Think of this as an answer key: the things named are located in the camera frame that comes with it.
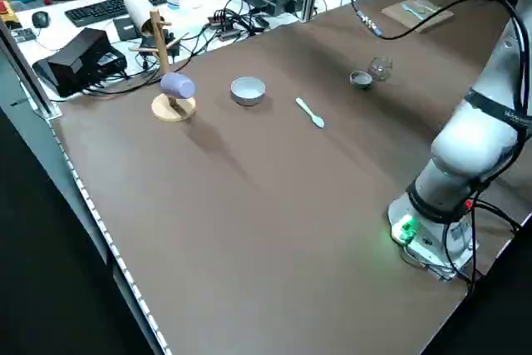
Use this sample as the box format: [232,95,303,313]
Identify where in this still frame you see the white cylindrical tube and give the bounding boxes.
[123,0,155,37]

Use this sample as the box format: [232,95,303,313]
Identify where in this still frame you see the aluminium frame post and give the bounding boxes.
[0,17,63,120]

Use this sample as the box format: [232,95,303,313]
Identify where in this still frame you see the wooden cutting board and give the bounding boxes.
[381,0,456,34]

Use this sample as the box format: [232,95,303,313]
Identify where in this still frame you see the USB hub with cables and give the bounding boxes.
[207,8,271,43]

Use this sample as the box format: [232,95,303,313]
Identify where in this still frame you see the black keyboard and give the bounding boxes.
[63,0,169,28]

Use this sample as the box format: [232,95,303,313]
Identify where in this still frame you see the red emergency stop button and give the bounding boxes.
[0,0,21,24]

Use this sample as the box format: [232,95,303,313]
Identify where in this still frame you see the small grey cup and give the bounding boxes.
[348,70,375,91]

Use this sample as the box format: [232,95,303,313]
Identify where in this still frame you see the black notebook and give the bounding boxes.
[112,17,141,43]

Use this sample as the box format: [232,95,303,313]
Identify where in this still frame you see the black box device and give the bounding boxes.
[32,27,128,99]

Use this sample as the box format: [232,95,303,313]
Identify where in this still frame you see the small black keypad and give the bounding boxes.
[11,27,36,43]

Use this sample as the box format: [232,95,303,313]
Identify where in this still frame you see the transparent spice bottle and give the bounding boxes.
[367,55,395,82]

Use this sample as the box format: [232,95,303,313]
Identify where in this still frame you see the black computer mouse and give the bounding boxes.
[31,10,52,28]

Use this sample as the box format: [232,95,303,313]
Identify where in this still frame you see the black base cables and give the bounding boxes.
[442,200,523,296]

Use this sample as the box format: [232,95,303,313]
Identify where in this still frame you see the grey bowl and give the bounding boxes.
[229,76,267,108]

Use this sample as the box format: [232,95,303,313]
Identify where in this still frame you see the wooden mug tree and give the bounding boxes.
[127,8,198,124]

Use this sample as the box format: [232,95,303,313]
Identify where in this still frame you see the purple mug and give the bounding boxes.
[159,71,197,101]

